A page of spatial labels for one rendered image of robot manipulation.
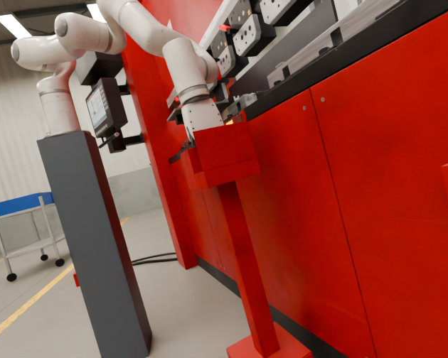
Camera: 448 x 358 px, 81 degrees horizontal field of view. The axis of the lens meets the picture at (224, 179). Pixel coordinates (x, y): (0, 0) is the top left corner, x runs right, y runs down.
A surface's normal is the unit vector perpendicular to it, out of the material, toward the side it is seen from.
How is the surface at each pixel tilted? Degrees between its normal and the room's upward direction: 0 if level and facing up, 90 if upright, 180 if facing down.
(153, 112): 90
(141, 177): 90
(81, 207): 90
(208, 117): 92
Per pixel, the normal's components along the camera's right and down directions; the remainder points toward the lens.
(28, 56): -0.07, 0.45
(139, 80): 0.40, -0.07
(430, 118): -0.88, 0.25
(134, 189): 0.20, -0.01
